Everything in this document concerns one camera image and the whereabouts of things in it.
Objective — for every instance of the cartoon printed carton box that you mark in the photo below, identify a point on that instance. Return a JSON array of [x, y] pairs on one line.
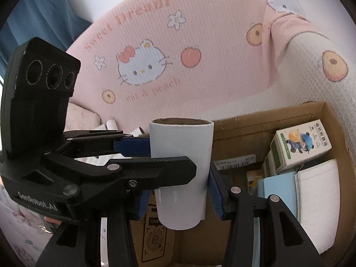
[[294, 146]]

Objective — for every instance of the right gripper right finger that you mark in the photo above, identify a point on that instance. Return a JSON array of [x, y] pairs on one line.
[[263, 231]]

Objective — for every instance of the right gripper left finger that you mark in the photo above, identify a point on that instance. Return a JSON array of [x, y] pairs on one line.
[[78, 244]]

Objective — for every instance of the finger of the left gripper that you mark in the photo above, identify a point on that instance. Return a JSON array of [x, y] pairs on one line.
[[133, 146], [152, 173]]

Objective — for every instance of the pink Hello Kitty sofa cover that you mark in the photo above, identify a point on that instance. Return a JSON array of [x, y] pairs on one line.
[[250, 66]]

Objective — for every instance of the green white carton box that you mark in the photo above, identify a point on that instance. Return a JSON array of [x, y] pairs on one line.
[[268, 166]]

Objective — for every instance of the white flat box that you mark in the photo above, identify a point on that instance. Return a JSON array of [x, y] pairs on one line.
[[318, 203]]

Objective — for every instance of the white paper roll tube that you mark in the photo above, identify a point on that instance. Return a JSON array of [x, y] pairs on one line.
[[111, 125], [181, 201], [137, 132]]

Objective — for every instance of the pink floral pillow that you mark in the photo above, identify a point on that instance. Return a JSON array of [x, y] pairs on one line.
[[78, 118]]

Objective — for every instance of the blue curtain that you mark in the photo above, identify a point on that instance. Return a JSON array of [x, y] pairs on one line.
[[52, 20]]

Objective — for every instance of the light blue Lucky box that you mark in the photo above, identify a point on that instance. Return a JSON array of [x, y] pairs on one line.
[[281, 185]]

